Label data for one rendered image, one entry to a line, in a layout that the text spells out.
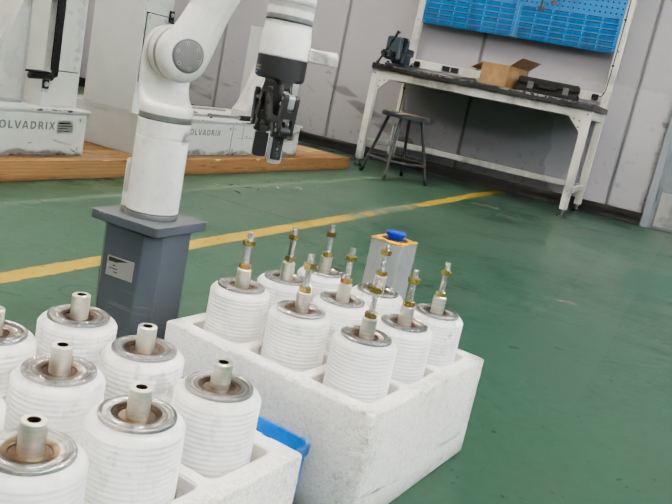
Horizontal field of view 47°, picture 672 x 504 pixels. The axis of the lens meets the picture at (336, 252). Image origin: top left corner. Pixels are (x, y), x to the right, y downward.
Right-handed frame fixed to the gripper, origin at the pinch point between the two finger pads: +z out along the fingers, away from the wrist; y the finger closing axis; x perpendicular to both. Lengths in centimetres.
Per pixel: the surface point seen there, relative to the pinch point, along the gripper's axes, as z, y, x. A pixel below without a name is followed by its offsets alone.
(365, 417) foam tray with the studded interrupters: 29.8, 29.8, 9.3
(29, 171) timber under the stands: 43, -193, -19
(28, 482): 22, 54, -35
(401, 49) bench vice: -41, -381, 230
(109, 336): 23.2, 20.1, -23.5
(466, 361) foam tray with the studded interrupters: 29.1, 11.7, 38.0
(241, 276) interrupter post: 20.0, 1.0, -0.8
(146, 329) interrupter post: 19.1, 28.0, -21.1
